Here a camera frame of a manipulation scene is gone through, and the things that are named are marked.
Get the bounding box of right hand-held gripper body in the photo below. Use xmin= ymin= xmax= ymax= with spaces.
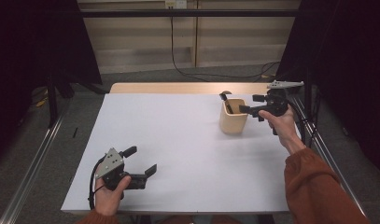
xmin=260 ymin=79 xmax=304 ymax=118

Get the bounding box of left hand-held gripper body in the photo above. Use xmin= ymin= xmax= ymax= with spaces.
xmin=94 ymin=147 xmax=148 ymax=191

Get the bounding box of thin black brush silver head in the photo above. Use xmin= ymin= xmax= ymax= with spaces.
xmin=219 ymin=92 xmax=234 ymax=115

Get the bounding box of cream square cup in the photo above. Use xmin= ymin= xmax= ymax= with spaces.
xmin=218 ymin=98 xmax=249 ymax=135

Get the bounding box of person's right hand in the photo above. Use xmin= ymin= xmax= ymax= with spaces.
xmin=258 ymin=104 xmax=307 ymax=156

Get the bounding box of person's left hand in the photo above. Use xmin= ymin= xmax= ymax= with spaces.
xmin=93 ymin=175 xmax=133 ymax=216

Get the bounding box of wooden table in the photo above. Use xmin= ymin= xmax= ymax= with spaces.
xmin=109 ymin=82 xmax=280 ymax=95

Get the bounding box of black curtain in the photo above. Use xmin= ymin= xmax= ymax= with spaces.
xmin=0 ymin=0 xmax=103 ymax=169
xmin=275 ymin=0 xmax=380 ymax=180

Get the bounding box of beige panelled cabinet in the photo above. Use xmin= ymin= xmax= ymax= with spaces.
xmin=77 ymin=0 xmax=303 ymax=75

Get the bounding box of black metal crossbar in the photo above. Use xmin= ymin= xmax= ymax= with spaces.
xmin=79 ymin=8 xmax=301 ymax=18

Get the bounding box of left hand-held gripper cable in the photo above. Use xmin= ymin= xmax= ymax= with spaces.
xmin=88 ymin=155 xmax=106 ymax=211

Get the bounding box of hand-held gripper cable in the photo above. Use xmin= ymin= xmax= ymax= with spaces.
xmin=287 ymin=96 xmax=311 ymax=147
xmin=88 ymin=155 xmax=106 ymax=211

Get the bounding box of right hand-held gripper cable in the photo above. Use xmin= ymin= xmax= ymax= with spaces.
xmin=287 ymin=96 xmax=311 ymax=147

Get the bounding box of aluminium floor rail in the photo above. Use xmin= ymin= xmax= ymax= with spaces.
xmin=0 ymin=99 xmax=75 ymax=224
xmin=287 ymin=92 xmax=371 ymax=224

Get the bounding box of black stand post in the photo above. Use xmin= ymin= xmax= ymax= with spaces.
xmin=46 ymin=69 xmax=60 ymax=129

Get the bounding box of black wall socket cable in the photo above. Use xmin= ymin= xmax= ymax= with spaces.
xmin=169 ymin=7 xmax=280 ymax=83

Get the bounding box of white wall socket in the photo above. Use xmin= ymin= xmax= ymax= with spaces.
xmin=164 ymin=0 xmax=188 ymax=9

